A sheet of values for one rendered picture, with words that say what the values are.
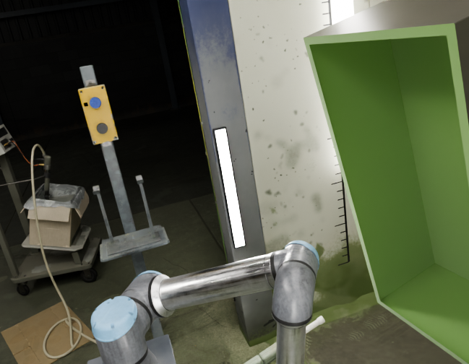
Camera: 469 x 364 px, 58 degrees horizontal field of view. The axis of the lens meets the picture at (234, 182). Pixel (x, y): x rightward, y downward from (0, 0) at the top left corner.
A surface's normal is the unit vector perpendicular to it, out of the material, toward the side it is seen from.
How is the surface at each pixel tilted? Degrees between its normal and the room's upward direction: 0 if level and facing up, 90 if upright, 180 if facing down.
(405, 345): 0
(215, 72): 90
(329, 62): 90
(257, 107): 90
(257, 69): 90
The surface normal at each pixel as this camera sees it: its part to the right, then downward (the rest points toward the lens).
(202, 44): 0.30, 0.28
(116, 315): -0.18, -0.89
